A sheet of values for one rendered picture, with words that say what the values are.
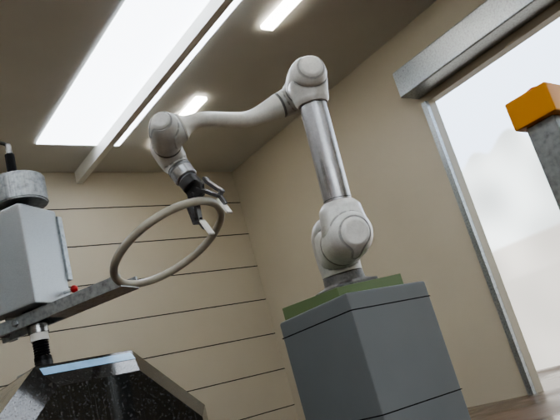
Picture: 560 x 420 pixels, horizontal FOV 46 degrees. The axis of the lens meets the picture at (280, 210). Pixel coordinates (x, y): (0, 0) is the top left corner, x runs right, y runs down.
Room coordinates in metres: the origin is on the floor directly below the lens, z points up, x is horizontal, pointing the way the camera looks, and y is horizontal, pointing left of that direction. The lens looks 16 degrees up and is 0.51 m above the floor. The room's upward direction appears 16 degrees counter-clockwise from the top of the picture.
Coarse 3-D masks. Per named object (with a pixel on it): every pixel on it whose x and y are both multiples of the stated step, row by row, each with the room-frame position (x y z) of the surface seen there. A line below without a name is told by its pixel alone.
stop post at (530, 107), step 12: (540, 84) 1.53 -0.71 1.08; (552, 84) 1.55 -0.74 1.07; (528, 96) 1.56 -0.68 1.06; (540, 96) 1.54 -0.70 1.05; (552, 96) 1.53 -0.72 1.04; (516, 108) 1.59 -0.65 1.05; (528, 108) 1.57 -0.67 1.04; (540, 108) 1.55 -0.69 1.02; (552, 108) 1.53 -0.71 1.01; (516, 120) 1.60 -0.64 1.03; (528, 120) 1.58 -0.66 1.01; (540, 120) 1.58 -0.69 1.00; (552, 120) 1.56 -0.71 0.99; (528, 132) 1.61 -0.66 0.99; (540, 132) 1.59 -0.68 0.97; (552, 132) 1.57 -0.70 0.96; (540, 144) 1.60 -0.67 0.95; (552, 144) 1.57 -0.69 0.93; (540, 156) 1.60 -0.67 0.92; (552, 156) 1.58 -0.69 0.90; (552, 168) 1.59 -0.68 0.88; (552, 180) 1.60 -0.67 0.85; (552, 192) 1.61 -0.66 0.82
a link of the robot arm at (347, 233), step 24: (288, 72) 2.17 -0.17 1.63; (312, 72) 2.11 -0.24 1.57; (288, 96) 2.28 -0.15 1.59; (312, 96) 2.16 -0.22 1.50; (312, 120) 2.18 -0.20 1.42; (312, 144) 2.20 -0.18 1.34; (336, 144) 2.21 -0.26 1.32; (336, 168) 2.19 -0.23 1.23; (336, 192) 2.19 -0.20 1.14; (336, 216) 2.17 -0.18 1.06; (360, 216) 2.14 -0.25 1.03; (336, 240) 2.15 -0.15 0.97; (360, 240) 2.14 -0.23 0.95
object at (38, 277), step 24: (0, 216) 2.47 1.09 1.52; (24, 216) 2.46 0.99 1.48; (48, 216) 2.60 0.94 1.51; (0, 240) 2.47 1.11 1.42; (24, 240) 2.44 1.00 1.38; (48, 240) 2.57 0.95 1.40; (0, 264) 2.48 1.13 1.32; (24, 264) 2.44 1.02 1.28; (48, 264) 2.55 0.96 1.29; (0, 288) 2.49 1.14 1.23; (24, 288) 2.45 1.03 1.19; (48, 288) 2.52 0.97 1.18; (0, 312) 2.49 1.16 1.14; (24, 312) 2.53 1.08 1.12
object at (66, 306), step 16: (96, 288) 2.41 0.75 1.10; (112, 288) 2.38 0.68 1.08; (128, 288) 2.45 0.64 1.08; (48, 304) 2.48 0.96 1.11; (64, 304) 2.46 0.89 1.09; (80, 304) 2.46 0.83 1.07; (96, 304) 2.53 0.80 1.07; (16, 320) 2.52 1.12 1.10; (32, 320) 2.51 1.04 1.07; (0, 336) 2.56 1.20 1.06; (16, 336) 2.67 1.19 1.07
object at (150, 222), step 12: (180, 204) 2.16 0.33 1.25; (192, 204) 2.19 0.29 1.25; (204, 204) 2.25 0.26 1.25; (216, 204) 2.30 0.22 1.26; (156, 216) 2.13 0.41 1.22; (144, 228) 2.13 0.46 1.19; (216, 228) 2.49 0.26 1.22; (132, 240) 2.14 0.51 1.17; (204, 240) 2.56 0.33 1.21; (120, 252) 2.17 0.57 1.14; (192, 252) 2.58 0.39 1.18; (180, 264) 2.58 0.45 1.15; (156, 276) 2.54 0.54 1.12; (168, 276) 2.57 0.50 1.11
